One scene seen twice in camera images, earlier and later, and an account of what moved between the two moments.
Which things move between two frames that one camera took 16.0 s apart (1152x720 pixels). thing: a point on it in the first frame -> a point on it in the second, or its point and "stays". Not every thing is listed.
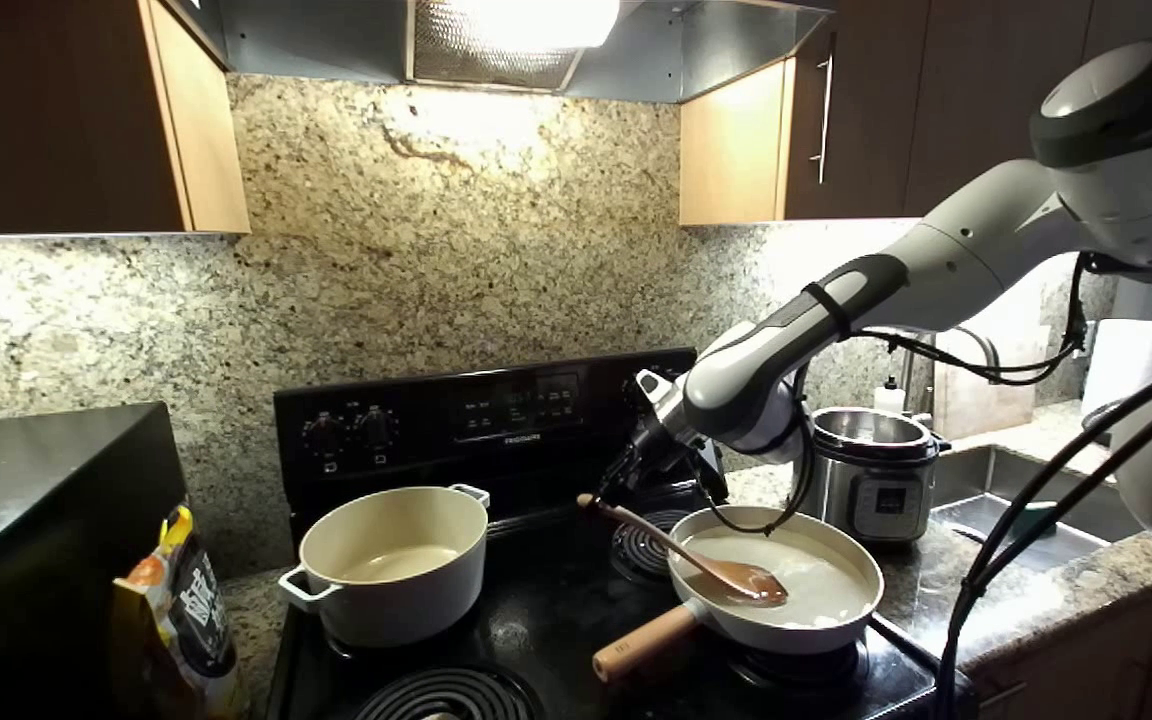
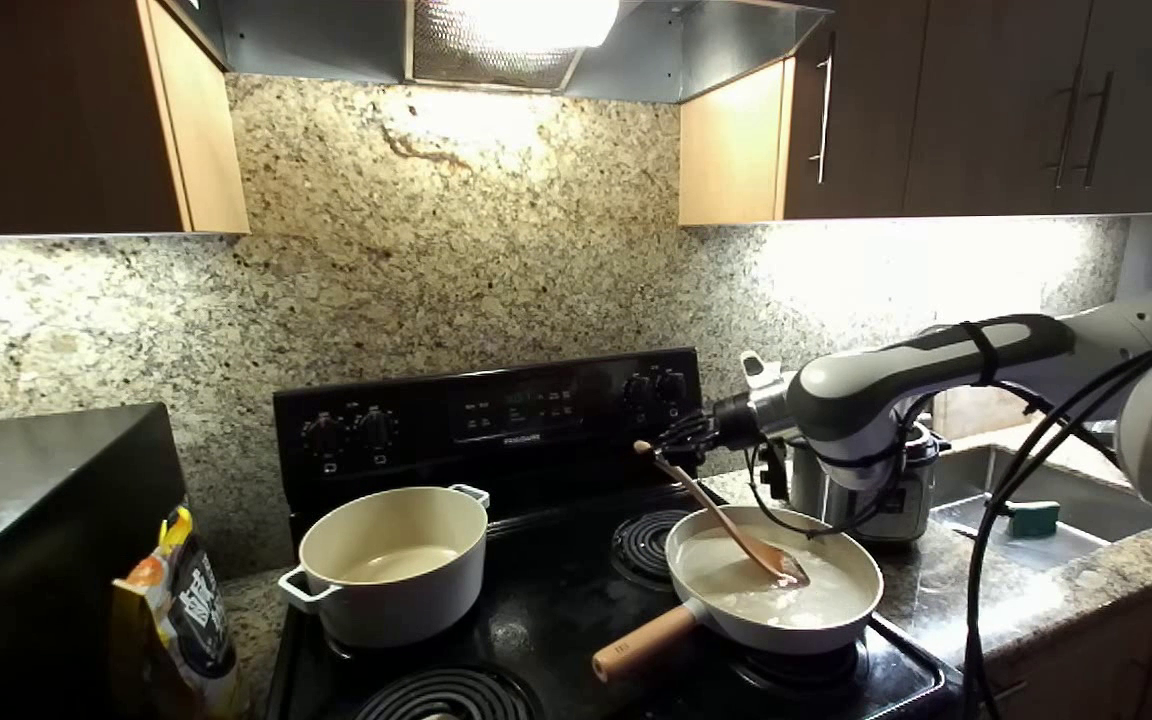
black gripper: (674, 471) -> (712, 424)
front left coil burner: (453, 692) stays
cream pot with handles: (392, 568) stays
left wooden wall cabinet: (82, 119) stays
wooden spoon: (737, 581) -> (769, 560)
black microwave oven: (38, 519) stays
